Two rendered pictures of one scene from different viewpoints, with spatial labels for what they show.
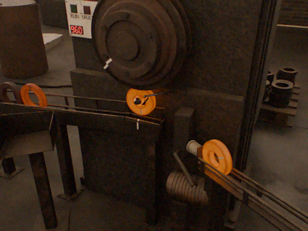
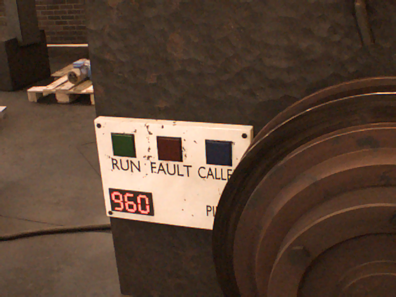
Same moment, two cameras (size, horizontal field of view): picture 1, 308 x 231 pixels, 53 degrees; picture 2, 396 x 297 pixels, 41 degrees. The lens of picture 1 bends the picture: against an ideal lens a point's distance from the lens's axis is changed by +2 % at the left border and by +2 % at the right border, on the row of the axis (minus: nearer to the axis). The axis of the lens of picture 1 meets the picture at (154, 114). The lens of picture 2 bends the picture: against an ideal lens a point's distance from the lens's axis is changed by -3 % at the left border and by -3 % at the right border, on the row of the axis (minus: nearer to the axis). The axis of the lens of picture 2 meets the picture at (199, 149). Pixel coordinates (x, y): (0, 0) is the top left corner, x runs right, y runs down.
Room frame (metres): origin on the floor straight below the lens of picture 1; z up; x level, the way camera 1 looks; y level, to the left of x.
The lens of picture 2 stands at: (0.80, 0.36, 1.53)
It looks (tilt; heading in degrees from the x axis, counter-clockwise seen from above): 23 degrees down; 355
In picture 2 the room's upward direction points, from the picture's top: 3 degrees counter-clockwise
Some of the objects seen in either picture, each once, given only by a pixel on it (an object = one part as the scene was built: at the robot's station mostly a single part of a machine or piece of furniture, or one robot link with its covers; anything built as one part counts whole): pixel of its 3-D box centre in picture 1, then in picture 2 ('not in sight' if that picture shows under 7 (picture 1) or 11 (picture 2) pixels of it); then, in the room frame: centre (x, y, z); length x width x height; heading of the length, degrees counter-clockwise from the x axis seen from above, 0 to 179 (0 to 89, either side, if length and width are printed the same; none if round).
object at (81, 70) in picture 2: not in sight; (85, 70); (6.05, 0.95, 0.25); 0.40 x 0.24 x 0.22; 156
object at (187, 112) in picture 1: (184, 131); not in sight; (1.28, -0.15, 0.68); 0.11 x 0.08 x 0.24; 156
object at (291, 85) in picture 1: (239, 81); not in sight; (3.07, -0.93, 0.22); 1.20 x 0.81 x 0.44; 64
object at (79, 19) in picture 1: (89, 19); (173, 174); (1.60, 0.33, 1.15); 0.26 x 0.02 x 0.18; 66
